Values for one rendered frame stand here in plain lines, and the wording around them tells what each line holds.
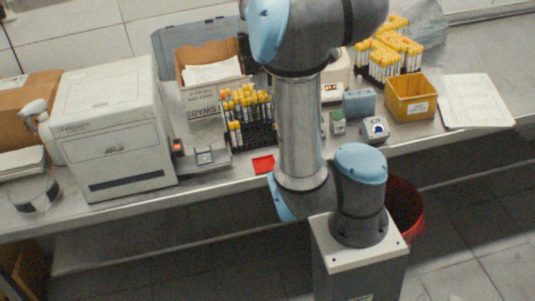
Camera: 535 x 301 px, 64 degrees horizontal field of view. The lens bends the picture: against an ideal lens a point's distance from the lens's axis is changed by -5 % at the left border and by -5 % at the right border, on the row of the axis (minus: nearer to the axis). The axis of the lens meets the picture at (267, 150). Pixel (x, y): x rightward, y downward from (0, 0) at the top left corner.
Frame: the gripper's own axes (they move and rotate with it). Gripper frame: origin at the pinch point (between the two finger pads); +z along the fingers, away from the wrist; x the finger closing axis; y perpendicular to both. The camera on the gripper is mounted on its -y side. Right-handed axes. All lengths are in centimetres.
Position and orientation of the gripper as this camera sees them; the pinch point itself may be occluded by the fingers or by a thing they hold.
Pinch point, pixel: (270, 89)
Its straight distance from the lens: 135.7
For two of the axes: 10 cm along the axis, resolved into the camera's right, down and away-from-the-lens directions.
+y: -9.7, 2.2, -1.1
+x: 2.3, 6.3, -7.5
